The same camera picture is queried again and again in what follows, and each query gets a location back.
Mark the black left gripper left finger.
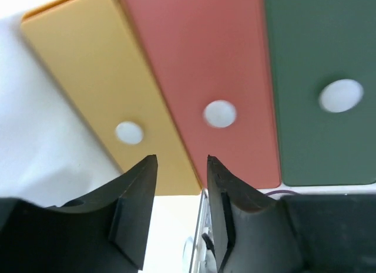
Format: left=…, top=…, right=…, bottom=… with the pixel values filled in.
left=1, top=155, right=158, bottom=272

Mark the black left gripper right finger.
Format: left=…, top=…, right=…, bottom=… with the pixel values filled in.
left=207, top=156, right=375, bottom=272

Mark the red drawer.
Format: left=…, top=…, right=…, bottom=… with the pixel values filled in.
left=122, top=0, right=280, bottom=188

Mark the yellow drawer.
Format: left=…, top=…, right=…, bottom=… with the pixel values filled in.
left=21, top=0, right=202, bottom=196

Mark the green drawer front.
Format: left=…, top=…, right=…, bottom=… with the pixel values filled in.
left=264, top=0, right=375, bottom=186

